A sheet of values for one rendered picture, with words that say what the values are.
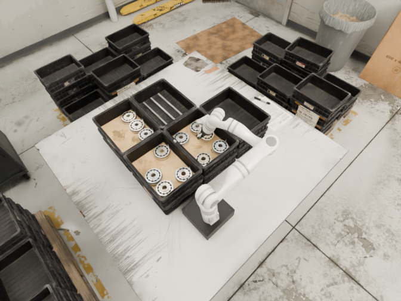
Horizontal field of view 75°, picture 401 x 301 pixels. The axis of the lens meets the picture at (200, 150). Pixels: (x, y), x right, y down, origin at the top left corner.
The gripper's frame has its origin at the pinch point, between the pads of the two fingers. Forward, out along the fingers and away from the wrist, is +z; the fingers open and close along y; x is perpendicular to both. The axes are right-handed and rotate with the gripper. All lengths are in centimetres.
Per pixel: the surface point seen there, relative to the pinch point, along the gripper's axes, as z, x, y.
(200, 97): 32, 34, 31
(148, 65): 102, 114, 35
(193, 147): 3.3, -2.9, -8.4
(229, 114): 5.3, 4.0, 28.2
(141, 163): 8.3, 6.3, -41.9
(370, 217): 36, -130, 102
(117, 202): 18, -6, -66
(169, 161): 4.0, -2.6, -27.1
